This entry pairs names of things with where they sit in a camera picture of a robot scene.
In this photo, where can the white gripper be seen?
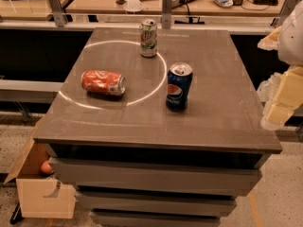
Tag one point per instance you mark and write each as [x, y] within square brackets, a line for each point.
[293, 40]

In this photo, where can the green white 7up can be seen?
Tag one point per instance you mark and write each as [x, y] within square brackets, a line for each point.
[148, 38]

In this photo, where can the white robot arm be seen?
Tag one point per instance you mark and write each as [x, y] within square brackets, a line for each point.
[290, 40]

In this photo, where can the blue Pepsi can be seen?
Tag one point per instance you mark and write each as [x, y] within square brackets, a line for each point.
[179, 80]

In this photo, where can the crushed orange soda can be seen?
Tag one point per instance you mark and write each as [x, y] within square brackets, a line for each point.
[103, 82]

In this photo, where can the clear plastic cup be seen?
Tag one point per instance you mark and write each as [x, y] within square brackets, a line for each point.
[133, 6]

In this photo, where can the grey drawer cabinet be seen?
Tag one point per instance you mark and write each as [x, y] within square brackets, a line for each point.
[133, 161]

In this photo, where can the orange ball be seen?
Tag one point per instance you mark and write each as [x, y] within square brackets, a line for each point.
[46, 168]

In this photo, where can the cardboard box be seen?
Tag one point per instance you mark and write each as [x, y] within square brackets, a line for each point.
[39, 195]

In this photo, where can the metal bracket right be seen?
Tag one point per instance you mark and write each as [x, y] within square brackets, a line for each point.
[286, 10]

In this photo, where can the metal bracket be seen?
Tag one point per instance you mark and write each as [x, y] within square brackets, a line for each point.
[166, 14]
[286, 10]
[58, 13]

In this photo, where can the metal bracket middle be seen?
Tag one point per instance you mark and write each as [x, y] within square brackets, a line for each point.
[166, 14]

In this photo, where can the metal bracket left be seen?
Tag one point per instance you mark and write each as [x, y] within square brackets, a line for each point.
[58, 13]

